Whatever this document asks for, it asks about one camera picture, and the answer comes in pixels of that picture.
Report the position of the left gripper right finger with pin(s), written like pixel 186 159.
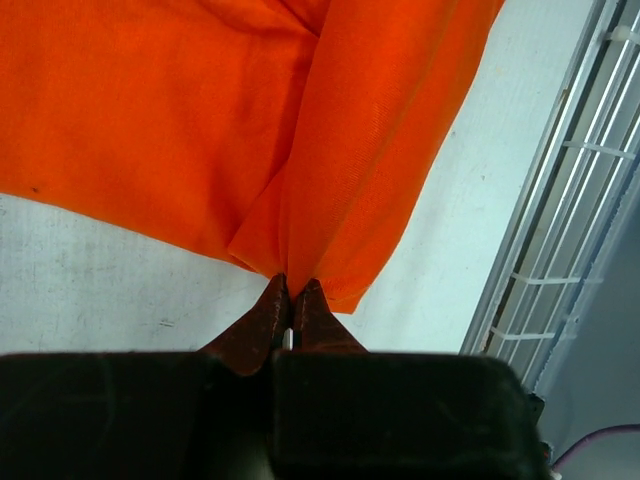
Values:
pixel 316 329

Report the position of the orange t shirt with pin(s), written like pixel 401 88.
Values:
pixel 285 137

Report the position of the aluminium rail frame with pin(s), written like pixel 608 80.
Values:
pixel 576 200

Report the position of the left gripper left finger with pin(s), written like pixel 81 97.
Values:
pixel 245 345

